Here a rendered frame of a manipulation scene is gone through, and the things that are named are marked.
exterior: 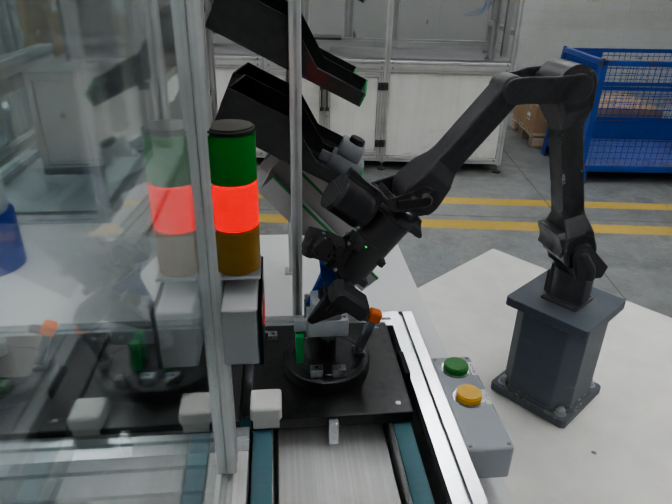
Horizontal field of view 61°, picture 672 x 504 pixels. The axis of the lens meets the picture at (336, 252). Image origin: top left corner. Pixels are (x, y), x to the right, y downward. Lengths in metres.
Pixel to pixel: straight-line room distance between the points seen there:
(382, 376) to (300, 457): 0.18
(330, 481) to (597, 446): 0.46
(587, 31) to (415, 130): 5.40
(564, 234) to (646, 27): 9.34
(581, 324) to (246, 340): 0.57
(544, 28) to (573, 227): 8.79
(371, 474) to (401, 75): 4.16
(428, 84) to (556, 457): 4.06
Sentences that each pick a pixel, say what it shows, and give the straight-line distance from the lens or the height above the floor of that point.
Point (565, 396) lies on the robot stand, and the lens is 1.08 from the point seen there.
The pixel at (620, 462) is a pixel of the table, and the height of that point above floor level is 0.86.
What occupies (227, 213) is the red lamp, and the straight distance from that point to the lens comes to 0.58.
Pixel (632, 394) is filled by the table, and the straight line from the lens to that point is 1.22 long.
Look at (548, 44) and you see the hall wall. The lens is 9.73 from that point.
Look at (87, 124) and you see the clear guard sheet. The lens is 0.25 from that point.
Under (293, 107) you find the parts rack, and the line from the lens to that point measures 0.96.
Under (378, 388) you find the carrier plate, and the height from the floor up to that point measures 0.97.
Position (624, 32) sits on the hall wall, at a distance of 10.11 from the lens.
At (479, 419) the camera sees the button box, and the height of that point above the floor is 0.96.
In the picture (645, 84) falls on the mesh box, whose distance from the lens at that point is 5.12.
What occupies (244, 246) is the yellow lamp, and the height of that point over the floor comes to 1.29.
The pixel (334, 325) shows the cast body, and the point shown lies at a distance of 0.88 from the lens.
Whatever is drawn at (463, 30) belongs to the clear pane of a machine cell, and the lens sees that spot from 4.82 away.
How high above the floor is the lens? 1.56
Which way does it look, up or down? 27 degrees down
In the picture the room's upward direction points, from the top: 1 degrees clockwise
